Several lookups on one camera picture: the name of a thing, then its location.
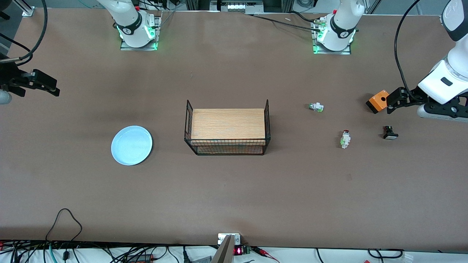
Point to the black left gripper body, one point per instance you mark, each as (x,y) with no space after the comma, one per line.
(412,97)

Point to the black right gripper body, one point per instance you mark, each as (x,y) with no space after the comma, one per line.
(10,76)

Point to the red push button switch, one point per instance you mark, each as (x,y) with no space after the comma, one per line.
(345,139)

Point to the light blue round plate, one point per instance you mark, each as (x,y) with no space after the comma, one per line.
(131,145)

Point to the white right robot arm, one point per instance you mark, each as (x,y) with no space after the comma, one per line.
(128,22)

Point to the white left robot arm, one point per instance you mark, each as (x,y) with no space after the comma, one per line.
(449,73)

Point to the black square white-face button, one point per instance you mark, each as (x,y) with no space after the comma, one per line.
(390,133)

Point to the white light strip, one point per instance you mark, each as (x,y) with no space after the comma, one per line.
(241,6)

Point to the black power adapter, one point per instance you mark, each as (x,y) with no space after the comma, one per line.
(140,257)

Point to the red test clip lead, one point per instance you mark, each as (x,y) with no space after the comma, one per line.
(265,253)

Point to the red LED display board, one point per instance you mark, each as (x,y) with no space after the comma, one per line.
(239,250)

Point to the grey metal beam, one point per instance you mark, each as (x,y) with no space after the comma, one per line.
(223,252)

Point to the orange button enclosure box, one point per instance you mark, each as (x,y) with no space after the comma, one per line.
(376,102)

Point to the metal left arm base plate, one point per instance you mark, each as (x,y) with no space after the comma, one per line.
(345,52)

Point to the aluminium corner bracket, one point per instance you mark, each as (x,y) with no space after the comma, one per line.
(28,9)

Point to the green push button switch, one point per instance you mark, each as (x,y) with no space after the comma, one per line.
(316,107)

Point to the aluminium frame structure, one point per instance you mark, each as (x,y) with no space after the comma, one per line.
(197,4)

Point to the silver camera mount plate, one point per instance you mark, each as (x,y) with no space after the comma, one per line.
(223,238)

